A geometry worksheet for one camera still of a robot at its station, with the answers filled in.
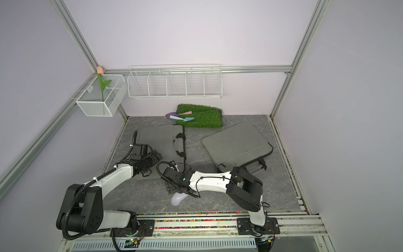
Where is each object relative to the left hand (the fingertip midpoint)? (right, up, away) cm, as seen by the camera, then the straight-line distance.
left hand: (157, 159), depth 91 cm
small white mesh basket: (-32, +33, -9) cm, 47 cm away
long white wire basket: (+9, +48, +8) cm, 50 cm away
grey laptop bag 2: (+51, +7, +9) cm, 52 cm away
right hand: (+11, -11, -7) cm, 17 cm away
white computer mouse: (+14, -18, -10) cm, 25 cm away
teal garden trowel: (+13, +26, +26) cm, 39 cm away
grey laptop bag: (+4, +11, +12) cm, 16 cm away
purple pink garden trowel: (+4, +30, +29) cm, 42 cm away
